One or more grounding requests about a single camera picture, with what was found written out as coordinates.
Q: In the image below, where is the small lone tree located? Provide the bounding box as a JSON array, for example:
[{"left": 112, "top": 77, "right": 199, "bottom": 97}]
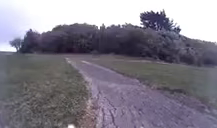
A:
[{"left": 9, "top": 37, "right": 24, "bottom": 53}]

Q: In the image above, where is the grass field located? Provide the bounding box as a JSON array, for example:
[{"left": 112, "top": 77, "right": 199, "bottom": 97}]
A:
[
  {"left": 0, "top": 52, "right": 97, "bottom": 128},
  {"left": 80, "top": 53, "right": 217, "bottom": 111}
]

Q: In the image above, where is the dark wood of trees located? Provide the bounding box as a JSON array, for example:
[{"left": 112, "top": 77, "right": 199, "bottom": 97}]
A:
[{"left": 19, "top": 9, "right": 217, "bottom": 68}]

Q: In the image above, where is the grey cracked asphalt path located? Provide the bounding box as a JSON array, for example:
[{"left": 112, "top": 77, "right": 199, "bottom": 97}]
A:
[{"left": 64, "top": 56, "right": 217, "bottom": 128}]

